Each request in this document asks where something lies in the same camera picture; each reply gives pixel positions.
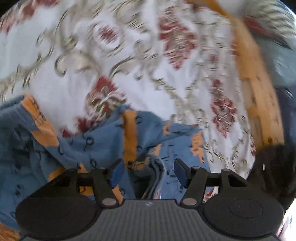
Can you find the blue pants with orange print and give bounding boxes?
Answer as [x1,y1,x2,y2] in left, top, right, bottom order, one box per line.
[1,95,209,230]

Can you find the striped pillow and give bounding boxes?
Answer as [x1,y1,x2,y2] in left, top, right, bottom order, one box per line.
[244,0,295,50]

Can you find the wooden bed frame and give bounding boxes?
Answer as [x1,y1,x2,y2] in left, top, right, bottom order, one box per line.
[189,1,285,150]

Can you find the white floral bedspread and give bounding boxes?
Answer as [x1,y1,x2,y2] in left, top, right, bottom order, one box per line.
[1,1,255,178]

